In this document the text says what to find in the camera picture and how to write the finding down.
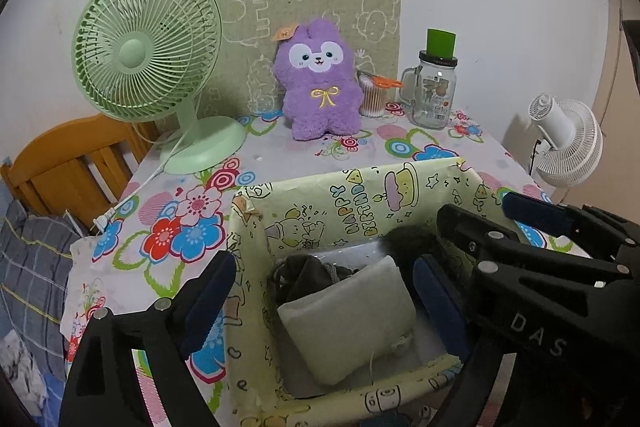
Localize white fan power cable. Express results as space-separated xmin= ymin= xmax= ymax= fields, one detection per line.
xmin=92 ymin=122 xmax=188 ymax=233

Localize black and white patterned cloth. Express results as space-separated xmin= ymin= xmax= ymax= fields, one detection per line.
xmin=0 ymin=332 xmax=51 ymax=418

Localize wooden bed headboard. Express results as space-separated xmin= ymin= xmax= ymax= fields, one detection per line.
xmin=12 ymin=114 xmax=161 ymax=235

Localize beige door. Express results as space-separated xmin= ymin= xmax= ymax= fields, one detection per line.
xmin=590 ymin=0 xmax=640 ymax=208

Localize purple plush bunny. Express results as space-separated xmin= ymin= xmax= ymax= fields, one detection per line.
xmin=272 ymin=19 xmax=365 ymax=142

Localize floral tablecloth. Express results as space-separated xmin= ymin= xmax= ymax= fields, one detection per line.
xmin=62 ymin=107 xmax=556 ymax=427

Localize cartoon printed storage box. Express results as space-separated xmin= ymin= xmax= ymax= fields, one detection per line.
xmin=227 ymin=159 xmax=531 ymax=427

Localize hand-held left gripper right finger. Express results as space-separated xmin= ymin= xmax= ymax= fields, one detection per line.
xmin=414 ymin=256 xmax=516 ymax=427

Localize green plastic cup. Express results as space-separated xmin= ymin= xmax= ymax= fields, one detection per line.
xmin=426 ymin=28 xmax=457 ymax=58

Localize dark drawstring bag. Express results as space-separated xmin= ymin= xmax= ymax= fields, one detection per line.
xmin=270 ymin=254 xmax=361 ymax=308

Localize orange scissors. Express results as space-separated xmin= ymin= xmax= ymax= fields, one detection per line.
xmin=357 ymin=69 xmax=405 ymax=88

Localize light green cloth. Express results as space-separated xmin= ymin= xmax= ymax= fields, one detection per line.
xmin=276 ymin=255 xmax=417 ymax=387

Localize cotton swab container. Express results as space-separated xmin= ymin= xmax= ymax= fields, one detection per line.
xmin=356 ymin=74 xmax=391 ymax=118

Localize green desk fan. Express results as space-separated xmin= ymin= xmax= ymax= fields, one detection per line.
xmin=71 ymin=0 xmax=248 ymax=175

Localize glass mug jar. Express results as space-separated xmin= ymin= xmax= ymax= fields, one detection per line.
xmin=398 ymin=49 xmax=460 ymax=130

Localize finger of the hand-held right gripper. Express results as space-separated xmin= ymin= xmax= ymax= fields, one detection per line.
xmin=502 ymin=192 xmax=640 ymax=260
xmin=436 ymin=203 xmax=626 ymax=288

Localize beige patterned wall board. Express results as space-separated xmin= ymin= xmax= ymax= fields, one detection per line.
xmin=207 ymin=0 xmax=403 ymax=118

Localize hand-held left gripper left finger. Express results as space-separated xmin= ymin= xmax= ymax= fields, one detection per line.
xmin=60 ymin=251 xmax=237 ymax=427

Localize black fan cable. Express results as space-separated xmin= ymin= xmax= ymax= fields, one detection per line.
xmin=527 ymin=137 xmax=546 ymax=172

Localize white circulator fan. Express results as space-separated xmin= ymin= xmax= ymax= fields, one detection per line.
xmin=528 ymin=93 xmax=604 ymax=188

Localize plaid blue cloth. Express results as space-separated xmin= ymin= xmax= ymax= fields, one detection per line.
xmin=0 ymin=199 xmax=83 ymax=368

